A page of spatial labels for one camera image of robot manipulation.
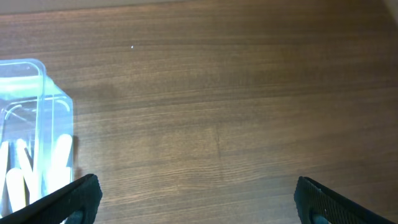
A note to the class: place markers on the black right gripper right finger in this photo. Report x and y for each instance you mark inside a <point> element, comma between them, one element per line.
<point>316,203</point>

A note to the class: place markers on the white plastic spoon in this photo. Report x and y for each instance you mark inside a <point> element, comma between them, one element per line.
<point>59,174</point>
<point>3,169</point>
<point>27,171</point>

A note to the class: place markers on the clear plastic container right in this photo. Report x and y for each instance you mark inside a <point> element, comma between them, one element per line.
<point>35,109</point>

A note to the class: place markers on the yellow plastic spoon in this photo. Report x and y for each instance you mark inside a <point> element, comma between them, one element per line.
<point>16,189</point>

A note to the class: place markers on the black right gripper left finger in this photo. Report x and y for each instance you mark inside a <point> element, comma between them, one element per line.
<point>76,202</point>

